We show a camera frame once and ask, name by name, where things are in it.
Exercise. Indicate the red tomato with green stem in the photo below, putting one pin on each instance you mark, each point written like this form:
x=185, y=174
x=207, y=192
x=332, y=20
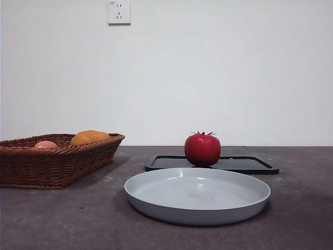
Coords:
x=202, y=151

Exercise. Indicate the grey round plate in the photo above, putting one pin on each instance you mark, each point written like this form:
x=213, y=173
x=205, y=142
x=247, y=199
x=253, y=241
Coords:
x=195, y=192

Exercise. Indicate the orange round fruit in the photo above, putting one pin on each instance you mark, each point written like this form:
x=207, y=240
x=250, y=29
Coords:
x=89, y=136

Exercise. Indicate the black rectangular tray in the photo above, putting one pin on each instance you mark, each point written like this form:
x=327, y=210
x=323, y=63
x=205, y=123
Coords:
x=247, y=162

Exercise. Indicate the brown wicker basket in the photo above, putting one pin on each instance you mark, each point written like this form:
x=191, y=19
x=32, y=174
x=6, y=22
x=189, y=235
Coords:
x=52, y=164

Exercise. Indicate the pink round fruit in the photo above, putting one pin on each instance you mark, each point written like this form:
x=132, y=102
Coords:
x=45, y=144

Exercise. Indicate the white wall socket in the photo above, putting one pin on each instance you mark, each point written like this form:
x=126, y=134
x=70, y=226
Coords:
x=119, y=13

